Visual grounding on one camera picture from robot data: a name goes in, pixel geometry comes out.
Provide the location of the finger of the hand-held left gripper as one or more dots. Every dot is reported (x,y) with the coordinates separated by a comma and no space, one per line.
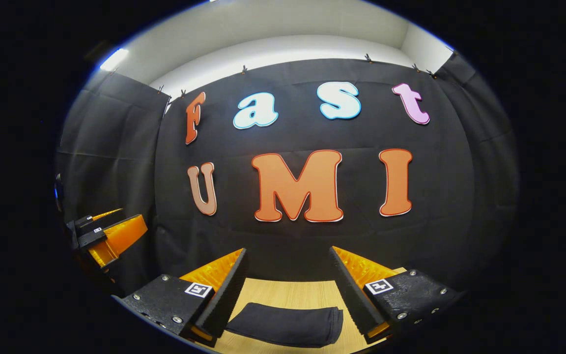
(116,238)
(85,222)

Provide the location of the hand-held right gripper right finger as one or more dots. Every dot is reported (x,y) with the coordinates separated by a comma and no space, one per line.
(349,295)

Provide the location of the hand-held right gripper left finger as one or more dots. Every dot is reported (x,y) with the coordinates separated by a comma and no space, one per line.
(229,295)

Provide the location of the dark grey jeans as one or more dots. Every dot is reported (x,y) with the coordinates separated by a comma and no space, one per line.
(288,324)

